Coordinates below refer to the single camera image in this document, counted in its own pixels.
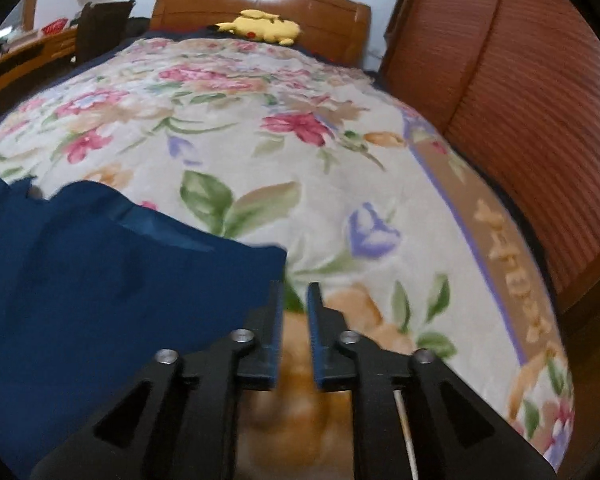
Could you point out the slatted wooden wardrobe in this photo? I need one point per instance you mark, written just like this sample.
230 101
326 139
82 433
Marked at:
520 85

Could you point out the dark desk chair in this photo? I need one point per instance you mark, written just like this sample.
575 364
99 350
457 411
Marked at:
102 27

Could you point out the navy blue suit jacket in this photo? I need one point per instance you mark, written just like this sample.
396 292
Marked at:
105 300

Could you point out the yellow plush toy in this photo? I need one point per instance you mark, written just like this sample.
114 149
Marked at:
262 27

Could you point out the red basket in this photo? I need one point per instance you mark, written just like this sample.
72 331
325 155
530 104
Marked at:
56 26

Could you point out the floral blanket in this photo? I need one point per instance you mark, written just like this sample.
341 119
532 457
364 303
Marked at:
280 160

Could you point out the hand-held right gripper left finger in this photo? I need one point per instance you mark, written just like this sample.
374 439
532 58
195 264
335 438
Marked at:
275 332

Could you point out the wooden desk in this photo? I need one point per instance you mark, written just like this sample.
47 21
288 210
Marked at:
20 67

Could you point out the wooden window frame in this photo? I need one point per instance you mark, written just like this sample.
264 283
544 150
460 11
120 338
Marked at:
31 5

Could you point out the wooden bed headboard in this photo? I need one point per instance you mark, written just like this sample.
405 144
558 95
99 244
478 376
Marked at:
205 2

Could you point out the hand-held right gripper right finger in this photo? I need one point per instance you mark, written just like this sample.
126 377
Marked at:
317 337

